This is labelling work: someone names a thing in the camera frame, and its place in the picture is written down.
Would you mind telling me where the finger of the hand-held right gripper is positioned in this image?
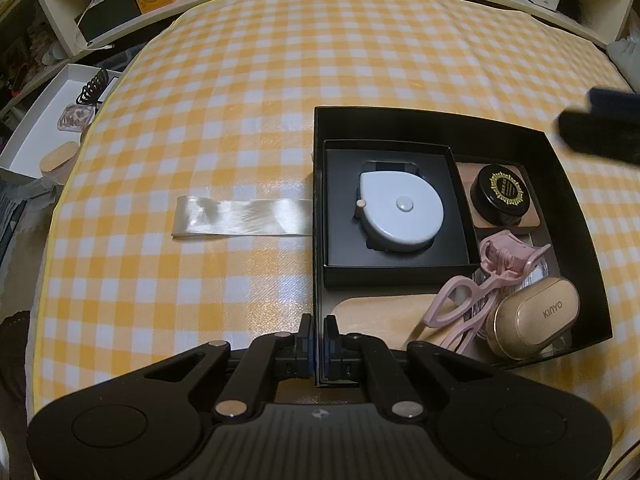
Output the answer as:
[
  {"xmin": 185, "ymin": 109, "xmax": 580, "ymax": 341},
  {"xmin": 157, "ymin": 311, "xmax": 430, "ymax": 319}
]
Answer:
[{"xmin": 556, "ymin": 86, "xmax": 640, "ymax": 166}]

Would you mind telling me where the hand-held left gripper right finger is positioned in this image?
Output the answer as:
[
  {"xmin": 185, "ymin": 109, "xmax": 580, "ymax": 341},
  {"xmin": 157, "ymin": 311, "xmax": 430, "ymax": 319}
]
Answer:
[{"xmin": 322, "ymin": 314, "xmax": 501, "ymax": 420}]

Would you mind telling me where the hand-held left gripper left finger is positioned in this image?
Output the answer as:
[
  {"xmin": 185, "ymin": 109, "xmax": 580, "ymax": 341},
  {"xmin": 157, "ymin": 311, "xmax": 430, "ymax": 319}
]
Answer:
[{"xmin": 142, "ymin": 314, "xmax": 317, "ymax": 418}]

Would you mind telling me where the oval wooden brush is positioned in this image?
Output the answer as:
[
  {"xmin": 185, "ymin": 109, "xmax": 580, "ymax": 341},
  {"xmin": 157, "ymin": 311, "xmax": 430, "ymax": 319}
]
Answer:
[{"xmin": 330, "ymin": 295, "xmax": 451, "ymax": 348}]

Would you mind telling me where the small black box with insert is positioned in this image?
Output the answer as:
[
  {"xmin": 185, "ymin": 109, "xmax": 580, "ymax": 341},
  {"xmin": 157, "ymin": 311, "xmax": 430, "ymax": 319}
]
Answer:
[{"xmin": 322, "ymin": 139, "xmax": 482, "ymax": 288}]

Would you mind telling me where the carved wooden block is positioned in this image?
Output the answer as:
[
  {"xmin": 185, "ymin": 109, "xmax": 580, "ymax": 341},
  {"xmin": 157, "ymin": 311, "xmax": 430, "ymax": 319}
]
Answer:
[{"xmin": 457, "ymin": 161, "xmax": 543, "ymax": 233}]

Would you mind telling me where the black round jar gold print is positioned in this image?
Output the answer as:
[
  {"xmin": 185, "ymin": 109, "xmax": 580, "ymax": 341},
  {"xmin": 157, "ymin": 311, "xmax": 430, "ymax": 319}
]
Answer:
[{"xmin": 470, "ymin": 162, "xmax": 532, "ymax": 223}]

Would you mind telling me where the white tape measure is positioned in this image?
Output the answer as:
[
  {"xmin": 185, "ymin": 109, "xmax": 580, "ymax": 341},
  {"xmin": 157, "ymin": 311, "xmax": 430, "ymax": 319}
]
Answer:
[{"xmin": 356, "ymin": 170, "xmax": 446, "ymax": 253}]

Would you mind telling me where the clear plastic case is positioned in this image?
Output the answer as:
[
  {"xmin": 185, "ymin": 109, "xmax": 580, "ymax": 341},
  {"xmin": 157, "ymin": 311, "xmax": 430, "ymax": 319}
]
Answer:
[{"xmin": 472, "ymin": 257, "xmax": 573, "ymax": 353}]

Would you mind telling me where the pink eyelash curler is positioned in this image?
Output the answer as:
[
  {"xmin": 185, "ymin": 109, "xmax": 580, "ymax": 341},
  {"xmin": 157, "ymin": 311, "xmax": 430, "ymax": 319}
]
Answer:
[{"xmin": 411, "ymin": 229, "xmax": 552, "ymax": 351}]

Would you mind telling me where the large black box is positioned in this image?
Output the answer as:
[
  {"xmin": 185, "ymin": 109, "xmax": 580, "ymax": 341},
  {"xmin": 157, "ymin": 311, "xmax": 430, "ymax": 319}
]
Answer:
[{"xmin": 312, "ymin": 106, "xmax": 613, "ymax": 388}]

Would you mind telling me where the gold earbud case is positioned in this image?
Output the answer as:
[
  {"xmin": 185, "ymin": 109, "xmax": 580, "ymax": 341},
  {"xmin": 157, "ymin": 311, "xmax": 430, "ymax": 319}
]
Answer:
[{"xmin": 486, "ymin": 276, "xmax": 581, "ymax": 361}]

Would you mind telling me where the grey pillow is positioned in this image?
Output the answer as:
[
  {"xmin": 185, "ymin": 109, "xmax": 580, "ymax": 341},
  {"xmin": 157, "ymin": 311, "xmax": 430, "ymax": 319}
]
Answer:
[{"xmin": 606, "ymin": 35, "xmax": 640, "ymax": 93}]

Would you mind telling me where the yellow checked blanket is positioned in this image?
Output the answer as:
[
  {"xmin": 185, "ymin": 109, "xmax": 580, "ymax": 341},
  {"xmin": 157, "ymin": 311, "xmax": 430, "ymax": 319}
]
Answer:
[{"xmin": 20, "ymin": 0, "xmax": 640, "ymax": 478}]

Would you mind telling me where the oval wooden piece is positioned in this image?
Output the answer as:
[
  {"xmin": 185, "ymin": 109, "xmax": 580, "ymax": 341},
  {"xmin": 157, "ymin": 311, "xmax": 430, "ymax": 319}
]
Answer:
[{"xmin": 39, "ymin": 141, "xmax": 81, "ymax": 176}]

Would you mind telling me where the clear case with pink contents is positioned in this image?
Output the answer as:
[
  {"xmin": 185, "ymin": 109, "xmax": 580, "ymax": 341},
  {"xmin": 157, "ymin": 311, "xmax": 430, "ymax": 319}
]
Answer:
[{"xmin": 57, "ymin": 104, "xmax": 96, "ymax": 132}]

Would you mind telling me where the black hair claw clip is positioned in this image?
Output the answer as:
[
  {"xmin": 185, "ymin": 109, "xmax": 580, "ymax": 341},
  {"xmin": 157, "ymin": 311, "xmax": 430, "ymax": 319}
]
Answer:
[{"xmin": 75, "ymin": 69, "xmax": 108, "ymax": 106}]

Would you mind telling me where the white open box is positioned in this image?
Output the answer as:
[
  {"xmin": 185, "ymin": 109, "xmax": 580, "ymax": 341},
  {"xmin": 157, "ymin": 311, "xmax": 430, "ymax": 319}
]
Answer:
[{"xmin": 0, "ymin": 64, "xmax": 123, "ymax": 181}]

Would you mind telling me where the black box on shelf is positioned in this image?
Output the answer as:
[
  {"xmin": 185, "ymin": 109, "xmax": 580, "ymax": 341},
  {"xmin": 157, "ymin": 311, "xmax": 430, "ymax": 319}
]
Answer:
[{"xmin": 75, "ymin": 0, "xmax": 143, "ymax": 43}]

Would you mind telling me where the white charging cable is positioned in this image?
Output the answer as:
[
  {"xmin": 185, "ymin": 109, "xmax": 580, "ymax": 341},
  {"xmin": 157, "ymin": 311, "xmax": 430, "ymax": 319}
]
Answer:
[{"xmin": 75, "ymin": 0, "xmax": 131, "ymax": 48}]

